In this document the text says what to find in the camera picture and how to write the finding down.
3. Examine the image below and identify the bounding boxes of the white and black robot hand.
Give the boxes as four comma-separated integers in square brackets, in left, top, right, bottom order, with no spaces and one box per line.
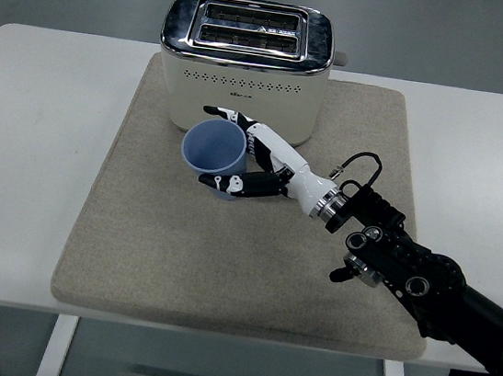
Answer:
[190,105,347,220]

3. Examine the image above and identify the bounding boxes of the blue ribbed plastic cup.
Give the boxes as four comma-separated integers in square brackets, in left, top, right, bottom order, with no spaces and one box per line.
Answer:
[175,115,253,203]

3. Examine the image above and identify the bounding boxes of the cream and chrome toaster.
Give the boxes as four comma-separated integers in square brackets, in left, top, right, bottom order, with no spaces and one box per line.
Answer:
[147,0,356,155]

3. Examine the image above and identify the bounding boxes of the beige felt mat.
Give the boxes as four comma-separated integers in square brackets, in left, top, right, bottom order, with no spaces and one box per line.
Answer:
[46,43,461,364]

